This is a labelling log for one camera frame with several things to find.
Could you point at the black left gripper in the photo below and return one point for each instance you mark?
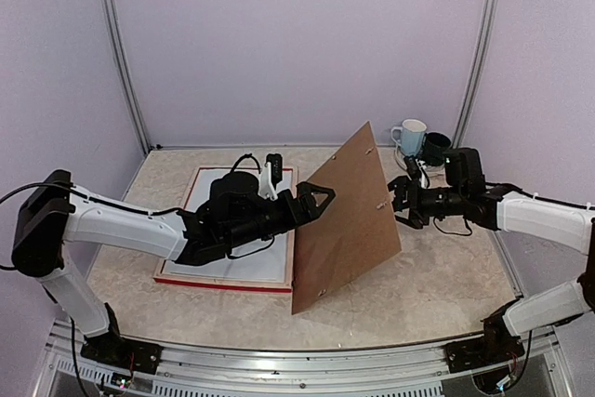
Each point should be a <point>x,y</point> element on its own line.
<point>309,209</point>

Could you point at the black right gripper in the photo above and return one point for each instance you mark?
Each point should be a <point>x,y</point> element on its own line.
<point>405,184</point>

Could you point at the brown frame backing board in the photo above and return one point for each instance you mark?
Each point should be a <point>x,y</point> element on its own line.
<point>355,233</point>

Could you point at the red sunset photo white border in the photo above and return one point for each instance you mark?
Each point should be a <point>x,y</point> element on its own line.
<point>251,267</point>

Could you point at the red wooden picture frame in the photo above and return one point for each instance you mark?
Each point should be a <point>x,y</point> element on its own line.
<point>195,183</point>

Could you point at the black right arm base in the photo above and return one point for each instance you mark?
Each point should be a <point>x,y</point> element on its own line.
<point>496,345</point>

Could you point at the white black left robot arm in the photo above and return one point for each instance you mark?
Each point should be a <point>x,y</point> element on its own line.
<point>236,213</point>

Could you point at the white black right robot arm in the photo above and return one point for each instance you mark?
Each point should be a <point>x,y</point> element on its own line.
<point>508,208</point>

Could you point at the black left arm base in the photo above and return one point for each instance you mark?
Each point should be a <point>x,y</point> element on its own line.
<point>115,350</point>

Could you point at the white plate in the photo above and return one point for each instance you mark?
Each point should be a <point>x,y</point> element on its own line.
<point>431,171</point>

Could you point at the dark green mug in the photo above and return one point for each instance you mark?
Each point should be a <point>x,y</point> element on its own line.
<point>433,148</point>

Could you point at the light blue mug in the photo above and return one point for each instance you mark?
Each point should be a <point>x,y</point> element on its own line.
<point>408,136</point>

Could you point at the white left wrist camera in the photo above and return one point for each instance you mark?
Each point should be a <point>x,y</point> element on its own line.
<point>270,176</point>

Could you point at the right aluminium corner post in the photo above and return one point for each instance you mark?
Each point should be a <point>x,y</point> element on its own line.
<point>476,70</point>

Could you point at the aluminium corner post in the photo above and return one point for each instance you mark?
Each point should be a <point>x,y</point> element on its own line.
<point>476,70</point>
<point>124,75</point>

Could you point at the aluminium front rail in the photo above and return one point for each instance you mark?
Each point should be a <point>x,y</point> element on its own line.
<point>418,369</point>

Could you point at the left aluminium corner post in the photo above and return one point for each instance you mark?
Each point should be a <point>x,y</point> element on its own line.
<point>124,75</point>

